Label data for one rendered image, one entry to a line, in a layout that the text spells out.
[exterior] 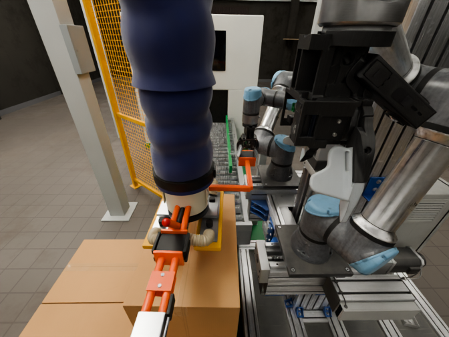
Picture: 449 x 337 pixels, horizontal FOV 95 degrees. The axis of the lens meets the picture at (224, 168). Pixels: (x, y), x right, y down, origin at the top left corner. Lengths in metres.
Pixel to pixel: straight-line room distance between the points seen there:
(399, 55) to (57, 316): 1.62
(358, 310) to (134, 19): 1.05
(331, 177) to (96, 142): 2.04
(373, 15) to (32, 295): 2.42
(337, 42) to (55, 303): 1.55
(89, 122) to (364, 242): 1.99
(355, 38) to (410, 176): 0.45
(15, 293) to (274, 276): 2.09
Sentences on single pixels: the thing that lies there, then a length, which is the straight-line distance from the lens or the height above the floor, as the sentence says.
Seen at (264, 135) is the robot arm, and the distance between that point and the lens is 1.17.
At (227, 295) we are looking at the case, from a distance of 0.85.
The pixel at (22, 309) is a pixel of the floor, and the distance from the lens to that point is 2.36.
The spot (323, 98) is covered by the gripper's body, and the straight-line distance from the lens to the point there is 0.26.
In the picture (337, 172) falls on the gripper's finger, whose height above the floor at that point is 1.58.
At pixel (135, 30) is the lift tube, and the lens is 0.58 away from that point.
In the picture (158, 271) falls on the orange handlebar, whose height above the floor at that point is 1.19.
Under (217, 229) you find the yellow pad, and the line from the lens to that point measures 0.85.
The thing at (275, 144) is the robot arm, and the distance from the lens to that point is 1.13.
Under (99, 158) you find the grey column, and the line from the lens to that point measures 2.23.
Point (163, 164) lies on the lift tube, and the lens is 0.67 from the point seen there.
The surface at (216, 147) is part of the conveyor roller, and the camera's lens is 2.67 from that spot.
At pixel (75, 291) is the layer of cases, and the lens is 1.52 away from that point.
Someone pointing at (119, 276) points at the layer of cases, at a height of 0.54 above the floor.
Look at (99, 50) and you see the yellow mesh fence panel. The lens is 2.49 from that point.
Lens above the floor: 1.71
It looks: 32 degrees down
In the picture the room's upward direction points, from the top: 1 degrees clockwise
